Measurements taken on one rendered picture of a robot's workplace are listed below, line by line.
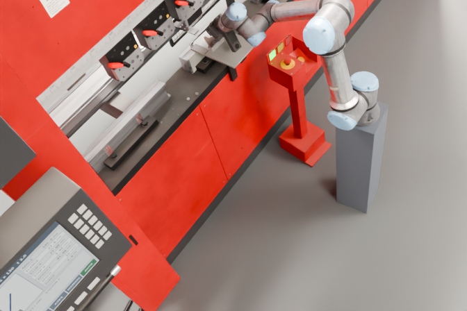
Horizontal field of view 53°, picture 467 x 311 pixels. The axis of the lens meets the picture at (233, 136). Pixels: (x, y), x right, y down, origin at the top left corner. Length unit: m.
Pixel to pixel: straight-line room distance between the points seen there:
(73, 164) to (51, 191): 0.48
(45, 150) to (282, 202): 1.61
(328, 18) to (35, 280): 1.19
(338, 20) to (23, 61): 1.05
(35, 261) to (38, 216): 0.11
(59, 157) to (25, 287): 0.51
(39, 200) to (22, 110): 0.36
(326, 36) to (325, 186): 1.40
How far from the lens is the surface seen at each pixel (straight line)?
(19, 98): 1.48
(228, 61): 2.17
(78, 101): 2.31
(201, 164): 2.51
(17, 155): 1.07
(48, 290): 1.36
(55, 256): 1.29
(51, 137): 1.60
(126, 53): 1.96
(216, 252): 2.77
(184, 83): 2.31
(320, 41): 1.67
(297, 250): 2.71
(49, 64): 1.76
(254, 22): 1.98
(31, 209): 1.24
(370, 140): 2.18
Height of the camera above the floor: 2.51
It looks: 53 degrees down
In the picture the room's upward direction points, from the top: 17 degrees counter-clockwise
